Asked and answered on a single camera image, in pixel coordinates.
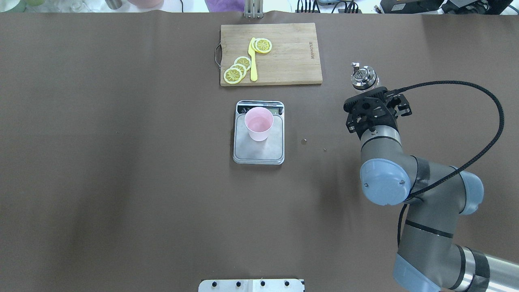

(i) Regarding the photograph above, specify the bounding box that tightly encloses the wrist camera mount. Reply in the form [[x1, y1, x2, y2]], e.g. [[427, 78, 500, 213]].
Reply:
[[387, 94, 412, 118]]

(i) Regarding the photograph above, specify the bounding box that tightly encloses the yellow plastic knife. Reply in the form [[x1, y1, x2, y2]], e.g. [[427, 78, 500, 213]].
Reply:
[[248, 37, 258, 82]]

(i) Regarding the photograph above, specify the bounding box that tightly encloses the pink plastic cup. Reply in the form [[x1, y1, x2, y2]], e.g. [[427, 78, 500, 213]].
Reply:
[[244, 107, 274, 141]]

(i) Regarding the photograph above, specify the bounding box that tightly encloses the black power strip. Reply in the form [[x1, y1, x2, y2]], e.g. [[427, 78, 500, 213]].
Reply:
[[292, 0, 362, 14]]

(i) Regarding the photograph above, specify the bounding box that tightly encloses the bamboo cutting board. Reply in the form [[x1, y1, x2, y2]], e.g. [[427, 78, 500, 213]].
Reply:
[[220, 23, 323, 87]]

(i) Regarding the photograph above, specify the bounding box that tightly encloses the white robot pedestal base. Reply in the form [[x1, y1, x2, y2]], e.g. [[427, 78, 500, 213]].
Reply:
[[198, 278, 306, 292]]

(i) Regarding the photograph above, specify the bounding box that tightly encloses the purple cloth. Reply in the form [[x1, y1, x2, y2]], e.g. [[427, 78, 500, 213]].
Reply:
[[205, 0, 245, 13]]

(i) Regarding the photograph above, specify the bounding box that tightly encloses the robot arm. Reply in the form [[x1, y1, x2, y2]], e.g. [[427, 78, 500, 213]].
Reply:
[[343, 87, 518, 292]]

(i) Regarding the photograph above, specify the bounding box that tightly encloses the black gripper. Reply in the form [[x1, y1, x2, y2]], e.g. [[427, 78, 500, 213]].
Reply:
[[343, 87, 400, 133]]

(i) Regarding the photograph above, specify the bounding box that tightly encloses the lemon slice top stack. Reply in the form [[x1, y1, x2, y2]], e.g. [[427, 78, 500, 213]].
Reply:
[[234, 56, 251, 70]]

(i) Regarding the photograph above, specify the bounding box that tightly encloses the lemon slice middle stack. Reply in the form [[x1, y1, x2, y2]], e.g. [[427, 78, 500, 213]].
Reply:
[[230, 63, 248, 78]]

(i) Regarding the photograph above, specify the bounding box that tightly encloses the lemon slice stack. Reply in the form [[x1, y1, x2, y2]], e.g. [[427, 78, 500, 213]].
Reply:
[[230, 63, 248, 78], [234, 56, 251, 70]]

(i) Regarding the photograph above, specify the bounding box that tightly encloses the silver digital kitchen scale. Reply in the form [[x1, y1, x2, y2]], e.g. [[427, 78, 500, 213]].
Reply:
[[232, 100, 285, 165]]

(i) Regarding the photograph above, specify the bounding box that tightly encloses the lemon slice by knife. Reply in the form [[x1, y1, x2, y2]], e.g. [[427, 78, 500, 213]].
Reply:
[[252, 38, 272, 54]]

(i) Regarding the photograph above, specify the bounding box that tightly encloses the aluminium frame post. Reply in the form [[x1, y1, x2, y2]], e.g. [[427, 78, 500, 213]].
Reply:
[[244, 0, 264, 19]]

